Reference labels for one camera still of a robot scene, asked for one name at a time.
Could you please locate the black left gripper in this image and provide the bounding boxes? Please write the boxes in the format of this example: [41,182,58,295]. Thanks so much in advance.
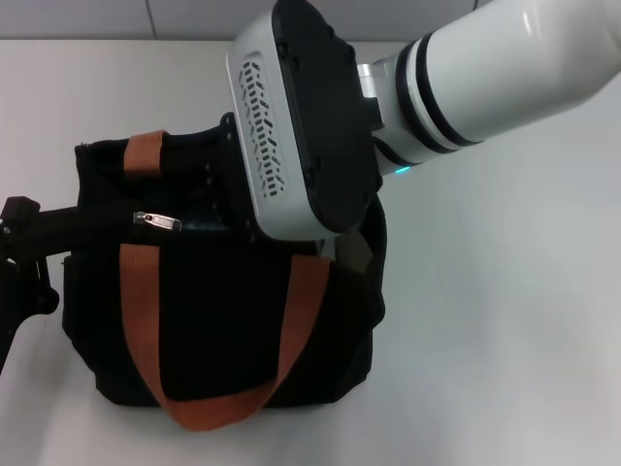
[0,195,82,370]

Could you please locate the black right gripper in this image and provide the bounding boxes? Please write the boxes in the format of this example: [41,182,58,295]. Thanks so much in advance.
[206,111,266,240]

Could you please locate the silver zipper pull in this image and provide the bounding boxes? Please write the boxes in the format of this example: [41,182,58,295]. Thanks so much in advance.
[133,209,183,233]

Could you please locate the black food bag orange straps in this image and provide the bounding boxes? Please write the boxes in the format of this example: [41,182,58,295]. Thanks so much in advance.
[60,128,389,433]

